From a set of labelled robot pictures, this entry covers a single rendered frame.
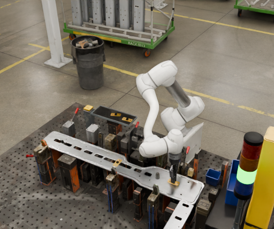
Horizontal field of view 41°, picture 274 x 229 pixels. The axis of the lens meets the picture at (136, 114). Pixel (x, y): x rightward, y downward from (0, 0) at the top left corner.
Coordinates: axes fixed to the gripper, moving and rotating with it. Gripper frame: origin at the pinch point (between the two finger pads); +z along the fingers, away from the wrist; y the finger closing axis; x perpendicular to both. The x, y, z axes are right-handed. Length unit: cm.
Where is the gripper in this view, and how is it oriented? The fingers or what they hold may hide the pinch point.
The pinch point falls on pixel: (173, 178)
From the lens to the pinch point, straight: 260.9
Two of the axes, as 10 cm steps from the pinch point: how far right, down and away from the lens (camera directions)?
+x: 8.7, 2.6, -4.1
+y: -4.9, 5.1, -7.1
